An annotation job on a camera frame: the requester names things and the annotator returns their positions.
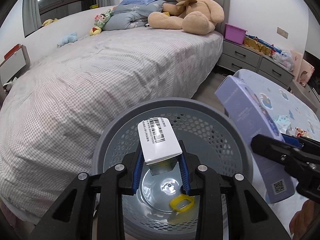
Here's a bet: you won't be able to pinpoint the red patterned snack wrapper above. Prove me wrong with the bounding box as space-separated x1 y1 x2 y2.
295 127 310 138

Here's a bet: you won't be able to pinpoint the purple cardboard box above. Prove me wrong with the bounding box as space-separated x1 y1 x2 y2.
215 75 295 203

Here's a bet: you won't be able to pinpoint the white blue tissue pack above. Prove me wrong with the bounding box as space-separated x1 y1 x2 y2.
274 115 292 135

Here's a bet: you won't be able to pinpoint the white barcode carton box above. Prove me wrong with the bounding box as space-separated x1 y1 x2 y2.
137 117 182 176

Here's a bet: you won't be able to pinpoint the grey perforated trash basket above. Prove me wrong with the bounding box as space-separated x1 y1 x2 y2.
92 98 253 239

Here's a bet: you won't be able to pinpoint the person's right hand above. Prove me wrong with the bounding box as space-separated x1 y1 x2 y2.
289 200 315 240

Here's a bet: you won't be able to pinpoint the light blue patterned blanket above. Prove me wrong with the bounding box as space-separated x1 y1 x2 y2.
234 69 319 231

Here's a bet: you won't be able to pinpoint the grey plastic stool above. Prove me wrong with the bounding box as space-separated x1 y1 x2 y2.
290 80 318 113

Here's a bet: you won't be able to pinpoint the pink floral gift bags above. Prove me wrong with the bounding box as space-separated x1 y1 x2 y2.
290 50 315 87

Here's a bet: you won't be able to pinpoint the clear plastic bag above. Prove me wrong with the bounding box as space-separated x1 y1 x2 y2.
272 50 295 71

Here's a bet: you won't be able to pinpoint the bed with grey sheet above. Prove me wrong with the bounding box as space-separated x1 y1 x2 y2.
1 27 223 224

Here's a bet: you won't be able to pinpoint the blue wrapped long item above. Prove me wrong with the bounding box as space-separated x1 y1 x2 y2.
246 35 282 54

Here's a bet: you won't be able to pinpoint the grey drawer nightstand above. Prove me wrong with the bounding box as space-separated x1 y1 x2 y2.
217 40 293 89

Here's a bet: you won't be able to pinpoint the gold gift boxes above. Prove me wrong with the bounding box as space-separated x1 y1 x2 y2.
244 36 274 56

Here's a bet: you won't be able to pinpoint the purple plastic bin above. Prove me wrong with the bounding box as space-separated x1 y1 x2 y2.
225 23 247 45

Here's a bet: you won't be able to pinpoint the large tan teddy bear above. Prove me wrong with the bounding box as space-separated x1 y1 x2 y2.
148 0 225 35

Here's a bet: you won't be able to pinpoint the small blue plush toy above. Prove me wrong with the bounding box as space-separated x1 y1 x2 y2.
57 32 78 48

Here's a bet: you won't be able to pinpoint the small green plush doll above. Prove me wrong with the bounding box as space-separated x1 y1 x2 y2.
89 9 113 36

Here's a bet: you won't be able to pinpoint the folded light blue quilt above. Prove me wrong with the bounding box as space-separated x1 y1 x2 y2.
103 0 166 31

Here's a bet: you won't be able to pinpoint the yellow plastic ring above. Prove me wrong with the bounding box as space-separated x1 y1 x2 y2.
169 194 195 212

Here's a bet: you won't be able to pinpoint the wall power socket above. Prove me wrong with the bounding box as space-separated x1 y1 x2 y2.
277 27 289 39

